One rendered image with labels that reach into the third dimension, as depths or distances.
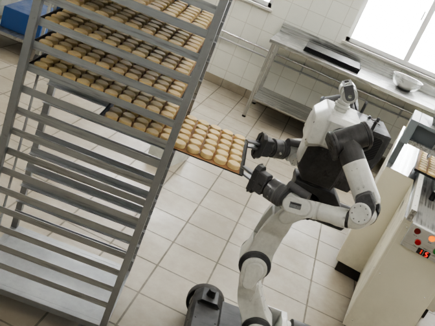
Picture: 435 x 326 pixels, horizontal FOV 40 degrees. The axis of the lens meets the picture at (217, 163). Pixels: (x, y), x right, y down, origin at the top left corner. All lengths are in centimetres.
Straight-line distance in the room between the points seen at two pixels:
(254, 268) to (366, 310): 109
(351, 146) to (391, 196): 182
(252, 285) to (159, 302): 72
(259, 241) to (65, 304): 91
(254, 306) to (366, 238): 150
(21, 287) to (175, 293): 89
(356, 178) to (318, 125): 29
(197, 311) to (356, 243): 153
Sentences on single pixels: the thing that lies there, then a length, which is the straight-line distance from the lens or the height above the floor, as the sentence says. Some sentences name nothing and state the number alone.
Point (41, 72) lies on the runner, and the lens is 231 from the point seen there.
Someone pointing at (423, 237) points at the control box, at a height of 79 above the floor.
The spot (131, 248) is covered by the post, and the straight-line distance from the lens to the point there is 246.
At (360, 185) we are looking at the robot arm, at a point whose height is 124.
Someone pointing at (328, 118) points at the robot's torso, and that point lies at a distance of 229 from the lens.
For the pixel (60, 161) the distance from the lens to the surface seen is 289.
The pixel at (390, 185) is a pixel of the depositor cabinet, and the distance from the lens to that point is 394.
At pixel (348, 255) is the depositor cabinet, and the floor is 16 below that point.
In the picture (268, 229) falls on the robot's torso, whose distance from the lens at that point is 254.
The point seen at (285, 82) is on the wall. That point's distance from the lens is 692.
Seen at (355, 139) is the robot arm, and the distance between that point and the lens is 218.
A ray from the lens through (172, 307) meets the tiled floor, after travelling 320.
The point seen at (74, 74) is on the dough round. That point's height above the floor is 115.
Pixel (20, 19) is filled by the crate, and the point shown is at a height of 32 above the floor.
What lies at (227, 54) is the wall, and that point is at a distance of 699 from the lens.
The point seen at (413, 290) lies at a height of 49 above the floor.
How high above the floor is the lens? 194
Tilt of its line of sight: 23 degrees down
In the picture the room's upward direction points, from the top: 22 degrees clockwise
